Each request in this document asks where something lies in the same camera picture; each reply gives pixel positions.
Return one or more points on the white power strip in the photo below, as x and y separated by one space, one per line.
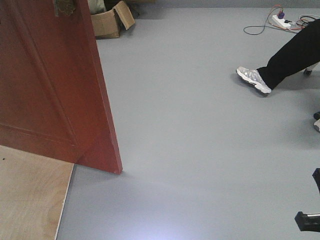
280 22

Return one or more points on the open flat cardboard box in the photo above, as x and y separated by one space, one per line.
108 24

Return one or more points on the plywood floor board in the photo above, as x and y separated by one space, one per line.
33 191

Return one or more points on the red-brown wooden door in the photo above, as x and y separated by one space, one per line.
53 96

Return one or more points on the large olive green sack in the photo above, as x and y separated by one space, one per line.
96 6

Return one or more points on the purple power plug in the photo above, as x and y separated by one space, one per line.
280 14

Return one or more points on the seated person in white shirt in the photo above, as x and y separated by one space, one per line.
301 52

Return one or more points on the brass door handle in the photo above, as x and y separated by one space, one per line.
64 7

